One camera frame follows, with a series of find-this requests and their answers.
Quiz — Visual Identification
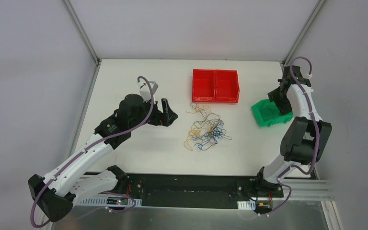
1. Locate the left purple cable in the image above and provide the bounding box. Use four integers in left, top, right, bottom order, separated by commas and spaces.
29, 76, 157, 229

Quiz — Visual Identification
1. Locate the blue wire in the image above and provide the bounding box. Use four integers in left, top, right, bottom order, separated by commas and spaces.
263, 106, 280, 118

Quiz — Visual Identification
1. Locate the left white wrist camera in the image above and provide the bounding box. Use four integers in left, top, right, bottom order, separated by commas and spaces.
137, 80, 158, 102

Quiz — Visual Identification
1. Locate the left red bin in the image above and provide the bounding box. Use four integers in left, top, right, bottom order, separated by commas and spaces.
192, 69, 215, 102

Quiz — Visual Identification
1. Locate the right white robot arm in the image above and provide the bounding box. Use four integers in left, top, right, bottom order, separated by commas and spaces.
253, 66, 332, 196

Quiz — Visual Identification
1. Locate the wire bundle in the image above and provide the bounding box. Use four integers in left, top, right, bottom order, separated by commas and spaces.
183, 101, 233, 152

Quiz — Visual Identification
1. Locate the right red bin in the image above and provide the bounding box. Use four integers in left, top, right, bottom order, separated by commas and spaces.
215, 69, 240, 104

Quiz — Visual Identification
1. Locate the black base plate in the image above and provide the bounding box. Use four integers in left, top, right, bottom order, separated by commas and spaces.
110, 173, 284, 209

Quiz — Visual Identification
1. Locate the red bin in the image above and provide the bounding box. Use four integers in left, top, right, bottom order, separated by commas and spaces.
192, 69, 215, 102
215, 69, 240, 104

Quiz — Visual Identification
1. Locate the green plastic bin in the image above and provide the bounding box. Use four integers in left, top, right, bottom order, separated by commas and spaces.
251, 99, 294, 127

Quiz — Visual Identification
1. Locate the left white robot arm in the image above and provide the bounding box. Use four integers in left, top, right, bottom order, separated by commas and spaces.
28, 94, 178, 222

